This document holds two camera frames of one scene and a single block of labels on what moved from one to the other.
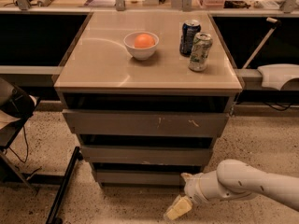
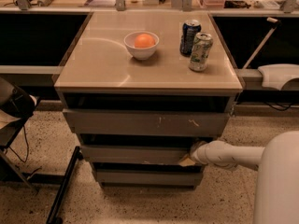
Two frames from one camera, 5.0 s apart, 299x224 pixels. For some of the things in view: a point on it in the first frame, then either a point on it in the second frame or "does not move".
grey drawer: (148, 154) does not move
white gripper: (193, 189) -> (199, 154)
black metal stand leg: (53, 217) does not move
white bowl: (140, 53) does not move
